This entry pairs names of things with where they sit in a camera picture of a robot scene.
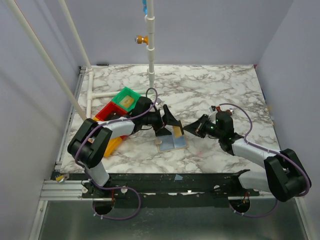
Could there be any white slanted pole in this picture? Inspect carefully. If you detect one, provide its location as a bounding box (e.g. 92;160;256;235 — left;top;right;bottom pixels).
4;0;87;121

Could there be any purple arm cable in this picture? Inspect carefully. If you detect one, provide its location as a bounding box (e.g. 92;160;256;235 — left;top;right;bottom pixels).
74;87;159;221
217;103;312;218

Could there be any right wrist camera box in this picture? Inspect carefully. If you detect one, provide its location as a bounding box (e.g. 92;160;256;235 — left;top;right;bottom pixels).
208;105;221;122

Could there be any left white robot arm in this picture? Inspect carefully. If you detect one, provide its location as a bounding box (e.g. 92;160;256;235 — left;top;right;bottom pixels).
67;96;184;198

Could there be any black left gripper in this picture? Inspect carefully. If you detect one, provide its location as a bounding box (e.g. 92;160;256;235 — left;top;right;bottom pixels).
142;105;181;137

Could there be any green plastic bin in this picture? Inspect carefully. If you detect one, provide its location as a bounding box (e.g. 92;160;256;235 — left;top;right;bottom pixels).
111;87;141;112

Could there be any orange knob on pipe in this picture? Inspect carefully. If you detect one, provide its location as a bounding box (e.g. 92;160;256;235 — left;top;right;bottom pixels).
134;35;149;45

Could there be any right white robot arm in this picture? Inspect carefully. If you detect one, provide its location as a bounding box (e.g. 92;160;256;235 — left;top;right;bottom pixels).
183;111;312;202

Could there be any white pvc pipe frame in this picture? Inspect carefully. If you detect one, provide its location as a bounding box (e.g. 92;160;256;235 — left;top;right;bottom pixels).
57;0;156;121

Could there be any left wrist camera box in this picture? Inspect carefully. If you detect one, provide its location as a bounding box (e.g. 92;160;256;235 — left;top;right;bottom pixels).
155;98;164;108

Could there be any red plastic bin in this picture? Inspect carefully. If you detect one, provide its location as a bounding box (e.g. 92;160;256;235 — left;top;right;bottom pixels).
95;101;132;140

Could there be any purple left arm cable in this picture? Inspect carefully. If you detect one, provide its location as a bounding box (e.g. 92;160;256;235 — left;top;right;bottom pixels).
74;87;159;221

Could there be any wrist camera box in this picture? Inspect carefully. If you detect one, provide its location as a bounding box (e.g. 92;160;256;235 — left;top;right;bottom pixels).
155;98;164;108
208;105;221;122

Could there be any yellow plastic bin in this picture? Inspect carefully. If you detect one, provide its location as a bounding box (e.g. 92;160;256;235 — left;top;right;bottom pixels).
92;116;123;158

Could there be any yellow card in green bin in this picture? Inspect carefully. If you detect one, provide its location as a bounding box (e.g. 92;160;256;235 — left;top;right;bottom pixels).
119;95;135;109

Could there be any beige card holder wallet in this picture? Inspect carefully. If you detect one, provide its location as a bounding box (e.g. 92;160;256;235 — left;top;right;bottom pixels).
155;134;189;153

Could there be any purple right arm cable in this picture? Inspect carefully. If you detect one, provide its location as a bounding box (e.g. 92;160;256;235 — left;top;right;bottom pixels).
217;103;312;218

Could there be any black table front rail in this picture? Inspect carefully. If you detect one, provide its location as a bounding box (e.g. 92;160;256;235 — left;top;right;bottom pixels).
82;173;259;208

